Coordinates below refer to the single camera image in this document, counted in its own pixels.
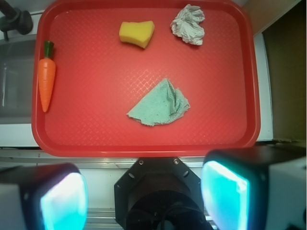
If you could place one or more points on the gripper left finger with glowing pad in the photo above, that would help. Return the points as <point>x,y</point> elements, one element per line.
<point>47,197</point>

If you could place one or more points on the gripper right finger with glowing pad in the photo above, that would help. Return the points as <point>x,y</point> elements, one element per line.
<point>257,188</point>

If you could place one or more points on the green sponge cloth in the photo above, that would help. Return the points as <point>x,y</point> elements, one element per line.
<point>161,106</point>

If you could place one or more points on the yellow sponge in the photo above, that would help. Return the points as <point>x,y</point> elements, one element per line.
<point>137,33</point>

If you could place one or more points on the orange toy carrot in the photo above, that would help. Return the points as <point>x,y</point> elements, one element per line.
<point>46,75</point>

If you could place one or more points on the red plastic tray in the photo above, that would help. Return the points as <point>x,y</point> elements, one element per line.
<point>99,79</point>

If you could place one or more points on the metal sink basin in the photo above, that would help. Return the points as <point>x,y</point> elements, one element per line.
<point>16,80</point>

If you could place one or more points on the crumpled white paper towel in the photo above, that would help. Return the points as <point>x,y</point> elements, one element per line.
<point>186,25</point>

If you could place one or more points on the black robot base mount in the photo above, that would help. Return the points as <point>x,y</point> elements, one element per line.
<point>160,194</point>

